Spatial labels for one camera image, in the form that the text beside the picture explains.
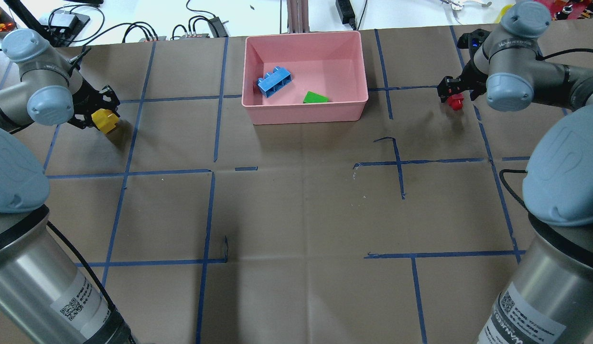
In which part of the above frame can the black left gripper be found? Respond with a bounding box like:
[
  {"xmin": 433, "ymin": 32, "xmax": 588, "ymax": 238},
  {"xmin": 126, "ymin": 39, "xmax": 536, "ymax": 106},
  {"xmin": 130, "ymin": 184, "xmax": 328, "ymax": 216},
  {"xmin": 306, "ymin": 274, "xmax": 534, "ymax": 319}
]
[{"xmin": 67, "ymin": 80, "xmax": 120, "ymax": 129}]

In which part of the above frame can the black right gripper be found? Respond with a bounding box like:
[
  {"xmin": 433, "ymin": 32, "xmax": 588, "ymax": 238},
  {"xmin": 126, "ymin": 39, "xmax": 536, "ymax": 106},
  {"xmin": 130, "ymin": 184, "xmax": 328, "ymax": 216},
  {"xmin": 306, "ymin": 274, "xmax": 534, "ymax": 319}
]
[{"xmin": 437, "ymin": 62, "xmax": 488, "ymax": 104}]

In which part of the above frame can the red toy block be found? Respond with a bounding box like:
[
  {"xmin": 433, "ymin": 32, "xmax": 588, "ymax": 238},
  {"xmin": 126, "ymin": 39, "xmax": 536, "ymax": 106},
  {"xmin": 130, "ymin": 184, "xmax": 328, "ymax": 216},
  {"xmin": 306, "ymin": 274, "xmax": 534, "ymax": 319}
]
[{"xmin": 446, "ymin": 93, "xmax": 464, "ymax": 111}]

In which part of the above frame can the yellow toy block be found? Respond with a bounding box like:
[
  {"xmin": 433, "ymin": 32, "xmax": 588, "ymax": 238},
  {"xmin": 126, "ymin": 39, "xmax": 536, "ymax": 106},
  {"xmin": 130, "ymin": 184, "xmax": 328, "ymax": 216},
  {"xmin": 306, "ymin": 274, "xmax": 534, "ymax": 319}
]
[{"xmin": 91, "ymin": 109, "xmax": 119, "ymax": 135}]

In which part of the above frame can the green toy block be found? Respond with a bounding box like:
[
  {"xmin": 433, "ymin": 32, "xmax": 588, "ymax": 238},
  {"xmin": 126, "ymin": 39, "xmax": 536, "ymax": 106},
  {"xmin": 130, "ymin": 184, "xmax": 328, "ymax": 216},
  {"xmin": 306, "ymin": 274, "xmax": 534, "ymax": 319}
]
[{"xmin": 302, "ymin": 91, "xmax": 329, "ymax": 104}]

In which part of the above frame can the blue toy block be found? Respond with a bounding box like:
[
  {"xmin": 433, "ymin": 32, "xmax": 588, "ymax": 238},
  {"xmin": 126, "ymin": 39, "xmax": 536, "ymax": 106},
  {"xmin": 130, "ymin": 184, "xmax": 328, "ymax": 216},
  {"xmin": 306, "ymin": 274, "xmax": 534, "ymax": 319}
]
[{"xmin": 257, "ymin": 66, "xmax": 292, "ymax": 98}]

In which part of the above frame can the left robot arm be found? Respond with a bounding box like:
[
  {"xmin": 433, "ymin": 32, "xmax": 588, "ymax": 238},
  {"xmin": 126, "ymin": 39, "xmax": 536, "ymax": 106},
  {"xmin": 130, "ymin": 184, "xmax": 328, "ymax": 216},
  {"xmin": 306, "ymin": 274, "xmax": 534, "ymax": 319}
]
[{"xmin": 0, "ymin": 28, "xmax": 138, "ymax": 344}]

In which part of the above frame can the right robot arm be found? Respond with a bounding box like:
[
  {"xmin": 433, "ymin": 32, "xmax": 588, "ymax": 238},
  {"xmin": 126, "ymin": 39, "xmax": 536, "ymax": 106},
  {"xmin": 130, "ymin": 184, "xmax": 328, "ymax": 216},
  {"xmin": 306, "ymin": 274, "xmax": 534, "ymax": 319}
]
[{"xmin": 437, "ymin": 0, "xmax": 593, "ymax": 344}]

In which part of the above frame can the black device box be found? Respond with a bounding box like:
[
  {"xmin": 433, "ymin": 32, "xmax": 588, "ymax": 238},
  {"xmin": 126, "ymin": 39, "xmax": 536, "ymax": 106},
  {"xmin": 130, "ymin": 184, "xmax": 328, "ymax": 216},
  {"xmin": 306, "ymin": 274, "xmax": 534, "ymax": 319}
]
[{"xmin": 46, "ymin": 10, "xmax": 90, "ymax": 36}]

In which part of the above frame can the pink plastic box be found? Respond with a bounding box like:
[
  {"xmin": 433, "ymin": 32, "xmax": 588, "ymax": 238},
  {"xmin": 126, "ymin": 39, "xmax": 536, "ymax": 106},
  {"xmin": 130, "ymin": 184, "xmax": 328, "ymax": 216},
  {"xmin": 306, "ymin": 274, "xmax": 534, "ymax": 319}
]
[{"xmin": 241, "ymin": 31, "xmax": 368, "ymax": 125}]

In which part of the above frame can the grabber reach tool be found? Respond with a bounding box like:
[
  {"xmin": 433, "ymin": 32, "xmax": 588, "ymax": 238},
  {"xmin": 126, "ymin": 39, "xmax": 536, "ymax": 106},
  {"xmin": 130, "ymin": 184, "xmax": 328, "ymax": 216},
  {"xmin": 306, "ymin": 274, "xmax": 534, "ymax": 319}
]
[{"xmin": 440, "ymin": 0, "xmax": 492, "ymax": 21}]

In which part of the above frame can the yellow tape roll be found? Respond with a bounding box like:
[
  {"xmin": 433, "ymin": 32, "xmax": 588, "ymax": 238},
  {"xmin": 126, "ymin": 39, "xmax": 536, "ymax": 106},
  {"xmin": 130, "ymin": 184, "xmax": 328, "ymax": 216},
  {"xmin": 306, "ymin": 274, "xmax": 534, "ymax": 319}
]
[{"xmin": 494, "ymin": 4, "xmax": 514, "ymax": 23}]

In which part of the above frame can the black power adapter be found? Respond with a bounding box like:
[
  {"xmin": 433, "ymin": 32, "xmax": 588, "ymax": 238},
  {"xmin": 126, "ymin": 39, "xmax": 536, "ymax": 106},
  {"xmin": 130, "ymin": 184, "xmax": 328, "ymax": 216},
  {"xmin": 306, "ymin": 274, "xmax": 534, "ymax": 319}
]
[{"xmin": 335, "ymin": 0, "xmax": 356, "ymax": 28}]

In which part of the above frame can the red parts tray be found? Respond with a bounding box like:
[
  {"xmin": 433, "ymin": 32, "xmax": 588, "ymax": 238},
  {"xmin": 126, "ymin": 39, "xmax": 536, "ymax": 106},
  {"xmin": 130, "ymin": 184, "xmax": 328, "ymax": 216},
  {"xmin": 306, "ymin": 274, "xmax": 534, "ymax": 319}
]
[{"xmin": 538, "ymin": 0, "xmax": 593, "ymax": 21}]

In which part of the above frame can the black usb hub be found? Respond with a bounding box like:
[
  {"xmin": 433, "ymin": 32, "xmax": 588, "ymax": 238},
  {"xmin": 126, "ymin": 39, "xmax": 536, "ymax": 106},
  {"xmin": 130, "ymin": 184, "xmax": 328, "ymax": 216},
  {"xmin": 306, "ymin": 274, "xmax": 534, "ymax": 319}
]
[{"xmin": 207, "ymin": 17, "xmax": 229, "ymax": 38}]

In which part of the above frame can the aluminium frame post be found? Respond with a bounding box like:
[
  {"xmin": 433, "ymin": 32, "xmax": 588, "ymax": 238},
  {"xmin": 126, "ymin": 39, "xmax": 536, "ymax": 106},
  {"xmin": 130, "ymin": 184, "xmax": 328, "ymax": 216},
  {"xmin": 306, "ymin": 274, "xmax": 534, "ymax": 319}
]
[{"xmin": 287, "ymin": 0, "xmax": 310, "ymax": 33}]

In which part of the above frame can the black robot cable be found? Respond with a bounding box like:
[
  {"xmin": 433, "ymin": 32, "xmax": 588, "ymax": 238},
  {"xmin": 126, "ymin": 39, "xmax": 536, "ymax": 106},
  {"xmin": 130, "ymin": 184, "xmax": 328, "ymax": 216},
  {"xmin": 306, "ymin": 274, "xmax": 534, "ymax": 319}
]
[{"xmin": 47, "ymin": 221, "xmax": 116, "ymax": 311}]

